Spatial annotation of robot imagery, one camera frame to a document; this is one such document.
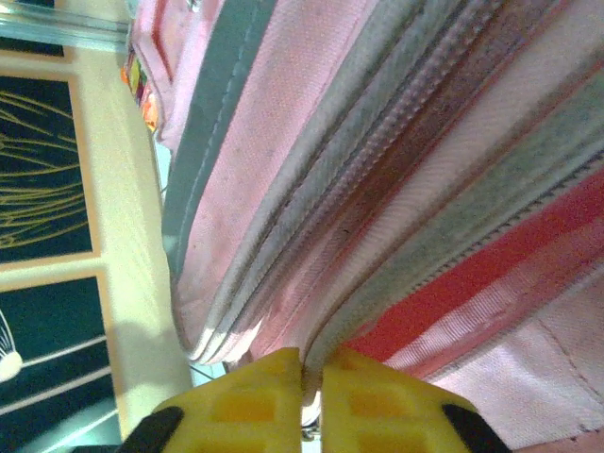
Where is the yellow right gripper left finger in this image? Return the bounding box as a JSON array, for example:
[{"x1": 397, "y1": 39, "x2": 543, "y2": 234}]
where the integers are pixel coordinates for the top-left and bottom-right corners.
[{"x1": 115, "y1": 347, "x2": 304, "y2": 453}]

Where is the aluminium corner post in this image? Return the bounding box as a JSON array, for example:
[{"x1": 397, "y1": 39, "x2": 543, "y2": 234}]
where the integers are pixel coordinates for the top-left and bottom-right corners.
[{"x1": 0, "y1": 12, "x2": 134, "y2": 48}]

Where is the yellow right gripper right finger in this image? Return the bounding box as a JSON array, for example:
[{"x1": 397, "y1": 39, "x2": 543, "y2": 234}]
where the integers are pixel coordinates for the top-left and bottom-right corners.
[{"x1": 322, "y1": 345, "x2": 513, "y2": 453}]

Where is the pink backpack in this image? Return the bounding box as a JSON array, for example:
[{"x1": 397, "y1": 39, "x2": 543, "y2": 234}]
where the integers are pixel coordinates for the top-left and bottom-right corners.
[{"x1": 126, "y1": 0, "x2": 604, "y2": 453}]

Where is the orange snack packet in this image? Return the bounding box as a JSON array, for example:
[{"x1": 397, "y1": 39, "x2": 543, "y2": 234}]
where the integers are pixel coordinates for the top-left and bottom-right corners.
[{"x1": 120, "y1": 54, "x2": 158, "y2": 133}]

